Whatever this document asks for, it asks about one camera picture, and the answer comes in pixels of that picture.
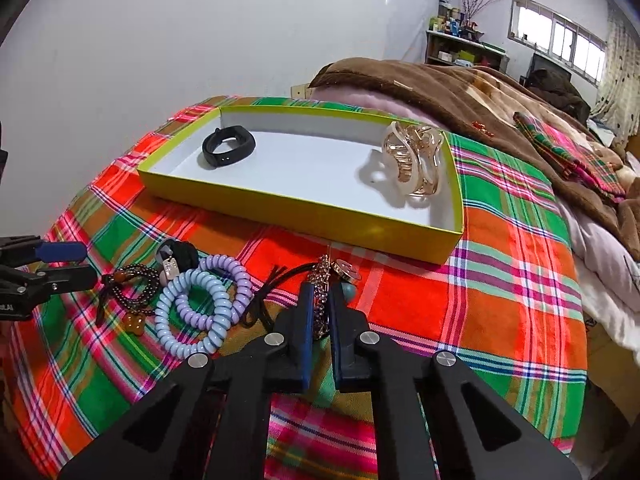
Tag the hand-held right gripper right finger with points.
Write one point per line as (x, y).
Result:
(342, 355)

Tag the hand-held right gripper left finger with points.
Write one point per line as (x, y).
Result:
(306, 345)

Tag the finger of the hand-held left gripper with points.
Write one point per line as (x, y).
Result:
(65, 280)
(62, 252)

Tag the rhinestone hair clip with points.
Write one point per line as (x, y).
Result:
(320, 280)

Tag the white tray with green rim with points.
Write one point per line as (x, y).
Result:
(300, 210)

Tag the plaid bed cloth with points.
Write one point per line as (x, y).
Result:
(500, 285)

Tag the black smart band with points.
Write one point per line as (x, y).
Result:
(222, 161)

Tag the clear rose-gold claw clip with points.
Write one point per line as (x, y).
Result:
(415, 170)

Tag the pink quilt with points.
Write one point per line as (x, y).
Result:
(360, 102)

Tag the small red hair accessory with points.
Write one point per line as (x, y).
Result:
(482, 128)

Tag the white patterned quilt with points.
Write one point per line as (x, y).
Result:
(600, 260)

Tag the brown fleece blanket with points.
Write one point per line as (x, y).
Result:
(425, 90)

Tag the folded plaid cloth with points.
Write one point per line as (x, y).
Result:
(565, 150)

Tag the wooden shelf unit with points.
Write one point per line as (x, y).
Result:
(450, 55)

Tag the pile of dark clothes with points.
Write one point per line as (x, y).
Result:
(560, 92)

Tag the row of bottles and jars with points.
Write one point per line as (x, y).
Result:
(450, 22)

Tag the black television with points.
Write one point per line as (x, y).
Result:
(545, 65)

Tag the vase of pink branches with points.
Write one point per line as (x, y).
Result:
(472, 0)

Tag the window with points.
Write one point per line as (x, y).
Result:
(560, 35)

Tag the dotted curtain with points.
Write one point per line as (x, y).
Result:
(620, 75)

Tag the beige wall socket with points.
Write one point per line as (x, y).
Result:
(298, 92)

